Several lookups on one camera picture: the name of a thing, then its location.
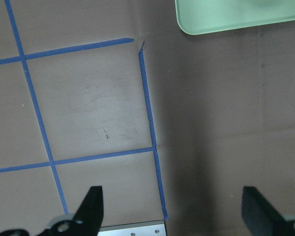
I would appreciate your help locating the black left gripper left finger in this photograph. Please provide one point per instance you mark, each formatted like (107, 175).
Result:
(88, 218)

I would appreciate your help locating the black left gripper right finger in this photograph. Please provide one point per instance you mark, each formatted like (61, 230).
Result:
(259, 216)

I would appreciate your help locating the mint green tray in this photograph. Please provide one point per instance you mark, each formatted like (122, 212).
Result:
(196, 17)

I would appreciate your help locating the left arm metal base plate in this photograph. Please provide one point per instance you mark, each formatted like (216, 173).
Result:
(150, 228)

